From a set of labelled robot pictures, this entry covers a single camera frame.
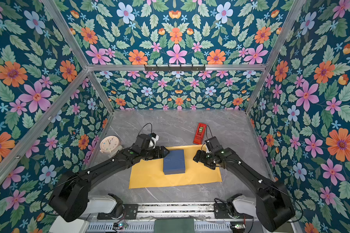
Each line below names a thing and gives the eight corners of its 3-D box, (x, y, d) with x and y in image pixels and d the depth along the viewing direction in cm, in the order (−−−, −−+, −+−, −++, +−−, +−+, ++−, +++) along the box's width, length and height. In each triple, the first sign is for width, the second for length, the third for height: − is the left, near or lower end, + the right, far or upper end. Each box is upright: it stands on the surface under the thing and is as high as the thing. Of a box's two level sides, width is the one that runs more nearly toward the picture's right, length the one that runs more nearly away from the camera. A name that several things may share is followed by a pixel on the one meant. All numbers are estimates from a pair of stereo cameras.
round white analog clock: (99, 154, 97) (96, 151, 94) (105, 138, 105) (103, 135, 102) (121, 154, 97) (118, 151, 94) (126, 138, 105) (124, 135, 102)
